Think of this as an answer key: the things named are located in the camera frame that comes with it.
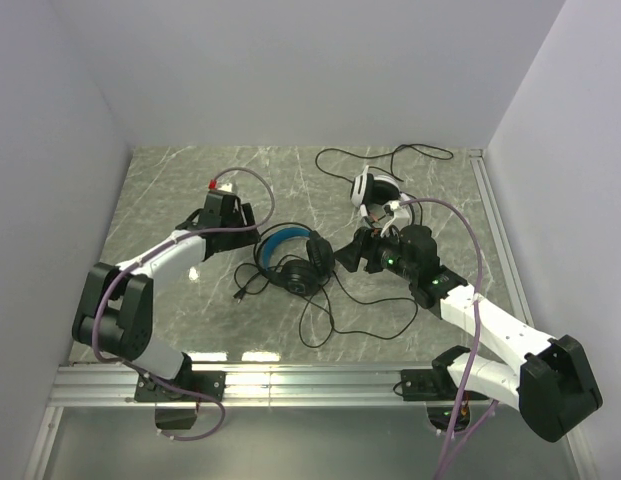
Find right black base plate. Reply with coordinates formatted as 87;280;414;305
399;369;441;402

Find black headphone cable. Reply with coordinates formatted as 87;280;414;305
233;262;419;349

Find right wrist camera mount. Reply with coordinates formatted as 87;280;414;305
381;200;414;237

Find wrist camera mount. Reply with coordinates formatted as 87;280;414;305
208;179;238;196
381;200;414;237

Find aluminium right side rail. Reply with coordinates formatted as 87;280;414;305
468;149;535;328

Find white headphones black cable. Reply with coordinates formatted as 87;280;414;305
315;143;453;236

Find black blue headphones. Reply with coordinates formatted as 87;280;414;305
254;222;336;297

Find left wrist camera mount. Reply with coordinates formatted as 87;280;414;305
208;179;238;196

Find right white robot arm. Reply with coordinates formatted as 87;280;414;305
335;225;603;442

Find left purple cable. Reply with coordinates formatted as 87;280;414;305
91;168;277;442

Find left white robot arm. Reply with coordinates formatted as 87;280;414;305
72;188;260;398

